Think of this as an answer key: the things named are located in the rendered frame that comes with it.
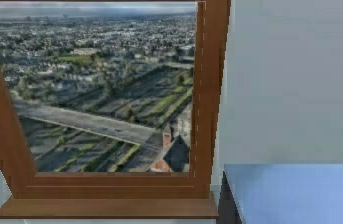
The brown wooden framed window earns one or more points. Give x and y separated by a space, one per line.
205 100

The blue topped dark table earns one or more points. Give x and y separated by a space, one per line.
295 193

